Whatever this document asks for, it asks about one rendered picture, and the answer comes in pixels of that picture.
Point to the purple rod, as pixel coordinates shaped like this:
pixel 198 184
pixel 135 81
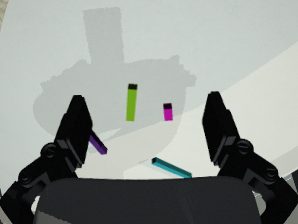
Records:
pixel 97 143

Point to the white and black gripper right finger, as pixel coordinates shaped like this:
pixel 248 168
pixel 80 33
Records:
pixel 236 158

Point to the lime green rod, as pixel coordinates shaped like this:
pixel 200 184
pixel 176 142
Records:
pixel 131 102

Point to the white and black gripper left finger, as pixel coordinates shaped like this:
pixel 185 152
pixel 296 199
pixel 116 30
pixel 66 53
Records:
pixel 58 160

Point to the short magenta rod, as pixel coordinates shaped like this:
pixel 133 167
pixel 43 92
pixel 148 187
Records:
pixel 168 111

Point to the turquoise rod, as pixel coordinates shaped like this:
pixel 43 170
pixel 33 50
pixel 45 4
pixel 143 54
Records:
pixel 171 168

